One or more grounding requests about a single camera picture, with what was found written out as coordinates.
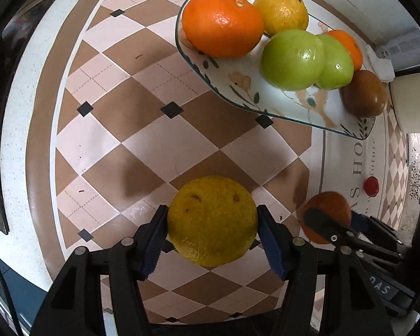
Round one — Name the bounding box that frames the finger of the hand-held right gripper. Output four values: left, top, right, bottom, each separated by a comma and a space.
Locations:
303, 208, 405, 264
350, 214, 412, 250

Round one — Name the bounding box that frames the yellow citrus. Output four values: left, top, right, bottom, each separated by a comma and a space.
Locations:
167, 176, 259, 267
254, 0, 309, 36

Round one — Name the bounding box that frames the floral oval ceramic plate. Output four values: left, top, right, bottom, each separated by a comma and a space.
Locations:
175, 0, 377, 141

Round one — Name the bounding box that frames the brown pear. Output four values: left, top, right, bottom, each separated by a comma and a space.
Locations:
342, 70, 389, 118
301, 191, 362, 246

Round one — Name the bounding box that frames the checkered brown table cloth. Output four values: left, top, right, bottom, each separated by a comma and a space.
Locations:
24, 0, 420, 326

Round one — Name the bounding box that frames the orange tangerine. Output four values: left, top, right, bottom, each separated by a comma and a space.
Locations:
326, 30, 363, 71
181, 0, 265, 59

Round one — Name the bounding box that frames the red cherry tomato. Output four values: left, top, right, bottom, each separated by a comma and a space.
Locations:
363, 177, 380, 197

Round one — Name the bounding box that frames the green apple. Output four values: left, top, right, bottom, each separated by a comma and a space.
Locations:
315, 34, 355, 90
260, 29, 325, 91

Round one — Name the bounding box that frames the blue base cabinet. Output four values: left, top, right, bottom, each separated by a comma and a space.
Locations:
0, 241, 53, 336

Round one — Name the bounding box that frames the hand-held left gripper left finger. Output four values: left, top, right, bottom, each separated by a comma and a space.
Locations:
30, 205, 169, 336

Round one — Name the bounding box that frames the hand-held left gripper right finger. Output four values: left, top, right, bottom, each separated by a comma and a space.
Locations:
257, 205, 394, 336

